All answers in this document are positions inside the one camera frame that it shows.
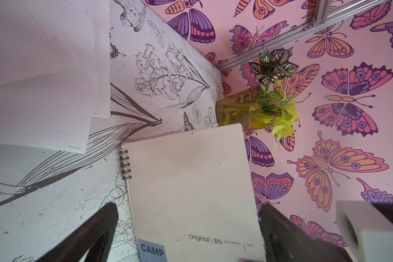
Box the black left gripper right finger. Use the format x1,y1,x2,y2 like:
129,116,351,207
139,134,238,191
258,204,352,262

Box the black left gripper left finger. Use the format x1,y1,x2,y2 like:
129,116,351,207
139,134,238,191
38,203,119,262

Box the CAMP B5 spiral notebook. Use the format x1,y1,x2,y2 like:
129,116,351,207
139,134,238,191
120,124,266,262

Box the torn white page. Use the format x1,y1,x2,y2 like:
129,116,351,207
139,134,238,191
0,1,99,153
66,1,110,119

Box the green leafy plant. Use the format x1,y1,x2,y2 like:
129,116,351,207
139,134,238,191
248,48,299,150

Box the amber glass plant vase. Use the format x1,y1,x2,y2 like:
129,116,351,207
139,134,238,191
215,87,266,131

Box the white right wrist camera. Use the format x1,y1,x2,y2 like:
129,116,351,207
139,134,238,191
336,201,393,262

